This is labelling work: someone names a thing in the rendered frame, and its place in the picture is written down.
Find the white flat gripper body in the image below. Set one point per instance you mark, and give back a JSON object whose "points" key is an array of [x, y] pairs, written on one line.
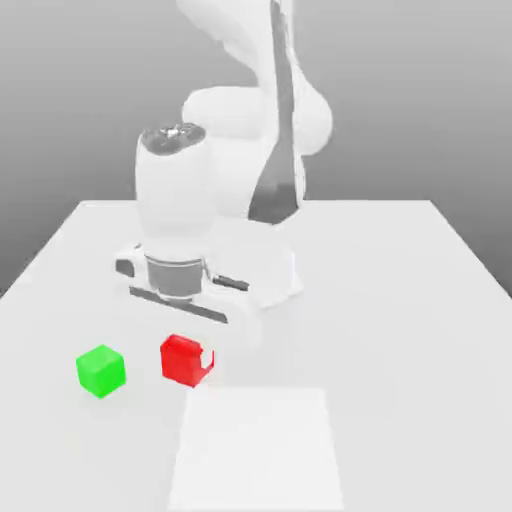
{"points": [[188, 320]]}

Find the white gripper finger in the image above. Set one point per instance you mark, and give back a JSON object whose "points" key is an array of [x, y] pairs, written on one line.
{"points": [[207, 356]]}

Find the small red cube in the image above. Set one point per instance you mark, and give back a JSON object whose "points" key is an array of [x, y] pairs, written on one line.
{"points": [[180, 362]]}

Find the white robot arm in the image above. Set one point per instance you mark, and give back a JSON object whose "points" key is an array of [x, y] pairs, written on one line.
{"points": [[176, 200]]}

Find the small green cube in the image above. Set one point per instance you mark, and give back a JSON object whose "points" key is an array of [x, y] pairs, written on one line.
{"points": [[100, 371]]}

